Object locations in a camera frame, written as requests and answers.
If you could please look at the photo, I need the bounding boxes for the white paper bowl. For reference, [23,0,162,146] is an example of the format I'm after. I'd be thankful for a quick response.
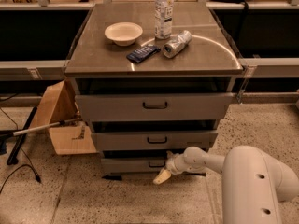
[105,22,143,47]

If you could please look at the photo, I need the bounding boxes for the grey middle drawer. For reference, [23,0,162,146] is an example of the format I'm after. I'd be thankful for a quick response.
[92,131,218,151]

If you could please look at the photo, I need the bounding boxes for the black cable on floor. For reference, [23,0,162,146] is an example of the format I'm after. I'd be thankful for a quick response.
[0,92,42,194]

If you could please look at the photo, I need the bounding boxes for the grey drawer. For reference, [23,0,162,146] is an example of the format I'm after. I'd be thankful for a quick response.
[101,157,166,175]
[76,93,233,121]
[92,131,218,151]

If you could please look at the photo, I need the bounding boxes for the silver crushed drink can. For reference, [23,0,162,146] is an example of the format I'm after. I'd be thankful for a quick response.
[162,30,192,59]

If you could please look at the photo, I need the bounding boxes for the black bar on floor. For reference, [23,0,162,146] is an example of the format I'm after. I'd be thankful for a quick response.
[7,107,37,165]

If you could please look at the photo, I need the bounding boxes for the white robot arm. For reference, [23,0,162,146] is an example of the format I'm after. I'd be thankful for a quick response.
[153,146,299,224]

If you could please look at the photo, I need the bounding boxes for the grey top drawer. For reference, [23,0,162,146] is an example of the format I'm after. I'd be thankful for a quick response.
[76,93,233,121]

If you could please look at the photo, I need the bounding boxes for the silver and black pole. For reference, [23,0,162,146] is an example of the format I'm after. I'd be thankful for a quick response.
[0,118,81,140]

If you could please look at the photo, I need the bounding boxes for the clear plastic water bottle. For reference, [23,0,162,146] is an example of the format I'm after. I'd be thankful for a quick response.
[155,0,174,39]

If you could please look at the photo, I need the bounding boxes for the grey bottom drawer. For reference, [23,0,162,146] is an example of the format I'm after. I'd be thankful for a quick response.
[101,157,166,175]

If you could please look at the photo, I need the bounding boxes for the grey metal drawer cabinet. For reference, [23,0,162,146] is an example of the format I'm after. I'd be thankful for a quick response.
[64,1,244,181]

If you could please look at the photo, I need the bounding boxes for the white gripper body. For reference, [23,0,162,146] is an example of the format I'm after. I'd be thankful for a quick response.
[166,154,187,175]

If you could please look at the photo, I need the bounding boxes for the brown cardboard box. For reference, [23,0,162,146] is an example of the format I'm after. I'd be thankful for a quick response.
[30,80,96,155]

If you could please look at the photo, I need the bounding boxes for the dark blue snack packet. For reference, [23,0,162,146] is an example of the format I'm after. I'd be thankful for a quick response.
[126,44,161,63]

